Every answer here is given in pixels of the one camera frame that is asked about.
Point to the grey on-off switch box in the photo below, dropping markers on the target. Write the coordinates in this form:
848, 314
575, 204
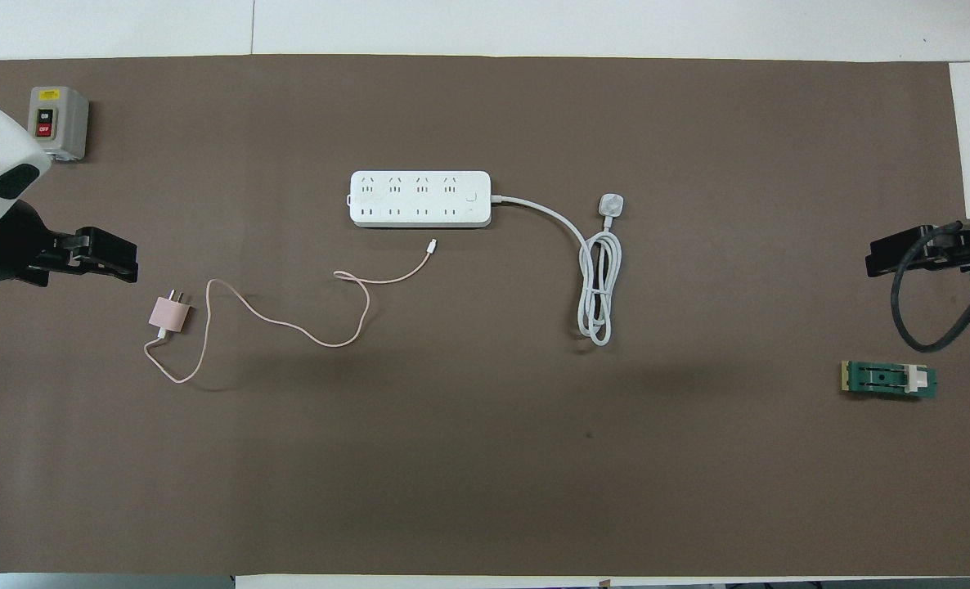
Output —
64, 123

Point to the white power strip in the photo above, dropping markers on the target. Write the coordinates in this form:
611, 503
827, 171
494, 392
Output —
419, 199

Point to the pink charger adapter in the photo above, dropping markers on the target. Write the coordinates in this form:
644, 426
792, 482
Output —
170, 315

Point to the brown table mat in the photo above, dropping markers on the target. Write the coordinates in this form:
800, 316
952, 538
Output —
485, 458

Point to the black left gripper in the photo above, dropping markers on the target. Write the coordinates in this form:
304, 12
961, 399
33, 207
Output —
6, 249

